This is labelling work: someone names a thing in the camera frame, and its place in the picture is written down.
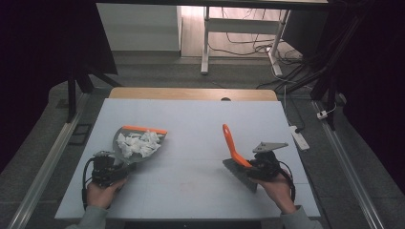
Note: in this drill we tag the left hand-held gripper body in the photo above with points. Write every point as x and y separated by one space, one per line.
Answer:
106 170

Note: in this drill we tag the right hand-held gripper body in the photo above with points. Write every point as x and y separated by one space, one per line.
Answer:
266 163

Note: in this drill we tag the grey dustpan with orange edge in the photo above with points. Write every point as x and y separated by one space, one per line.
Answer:
140 144

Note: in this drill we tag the pile of white paper scraps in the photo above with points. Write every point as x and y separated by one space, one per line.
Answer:
138 143

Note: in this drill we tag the person's left hand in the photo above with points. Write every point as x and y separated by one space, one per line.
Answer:
102 195

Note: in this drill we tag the person's right hand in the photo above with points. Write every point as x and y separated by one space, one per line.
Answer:
280 191

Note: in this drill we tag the white power strip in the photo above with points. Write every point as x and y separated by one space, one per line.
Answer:
299 137

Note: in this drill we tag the small white adapter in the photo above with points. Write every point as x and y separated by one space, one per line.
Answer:
322 114

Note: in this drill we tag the wooden table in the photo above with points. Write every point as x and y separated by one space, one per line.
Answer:
191 94

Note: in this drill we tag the black metal stand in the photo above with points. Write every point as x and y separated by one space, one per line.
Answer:
328 82
78 73

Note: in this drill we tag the white cabinet panel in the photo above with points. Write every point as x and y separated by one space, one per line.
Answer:
138 27

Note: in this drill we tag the aluminium rail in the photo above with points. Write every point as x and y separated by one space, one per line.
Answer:
44 165
347 165

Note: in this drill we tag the white desk frame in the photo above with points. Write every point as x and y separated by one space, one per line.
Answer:
242 27

